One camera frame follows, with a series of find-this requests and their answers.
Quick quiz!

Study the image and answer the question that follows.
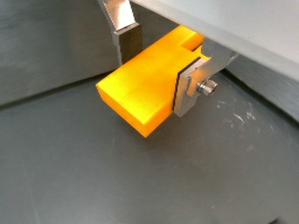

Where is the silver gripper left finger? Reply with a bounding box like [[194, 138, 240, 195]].
[[98, 0, 143, 65]]

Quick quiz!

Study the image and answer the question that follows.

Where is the yellow forked double-square block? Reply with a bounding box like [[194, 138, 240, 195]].
[[97, 25, 205, 137]]

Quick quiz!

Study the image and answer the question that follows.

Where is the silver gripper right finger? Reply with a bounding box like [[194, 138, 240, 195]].
[[173, 38, 240, 116]]

